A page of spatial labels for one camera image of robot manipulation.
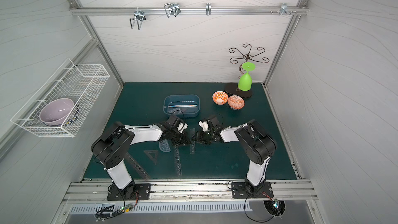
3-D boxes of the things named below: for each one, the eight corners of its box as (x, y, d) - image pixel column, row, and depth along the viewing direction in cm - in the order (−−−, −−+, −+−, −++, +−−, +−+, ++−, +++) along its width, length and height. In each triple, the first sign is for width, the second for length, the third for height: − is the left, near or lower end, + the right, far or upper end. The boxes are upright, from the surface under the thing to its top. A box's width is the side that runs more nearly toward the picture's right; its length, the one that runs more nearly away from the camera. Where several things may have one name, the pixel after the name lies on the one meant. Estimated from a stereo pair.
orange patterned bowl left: (219, 107, 108) (219, 103, 105) (210, 99, 113) (210, 95, 109) (229, 100, 112) (230, 96, 109) (220, 92, 117) (220, 88, 114)
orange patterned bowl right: (228, 111, 106) (229, 108, 103) (226, 98, 113) (227, 95, 110) (244, 111, 106) (246, 108, 103) (242, 98, 113) (243, 95, 110)
